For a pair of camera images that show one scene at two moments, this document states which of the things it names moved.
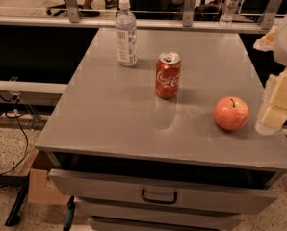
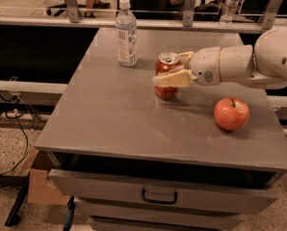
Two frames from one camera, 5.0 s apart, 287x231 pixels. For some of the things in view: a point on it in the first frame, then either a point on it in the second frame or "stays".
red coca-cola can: x=168 y=75 stays
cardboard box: x=39 y=190 stays
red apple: x=231 y=113 stays
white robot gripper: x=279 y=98 -> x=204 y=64
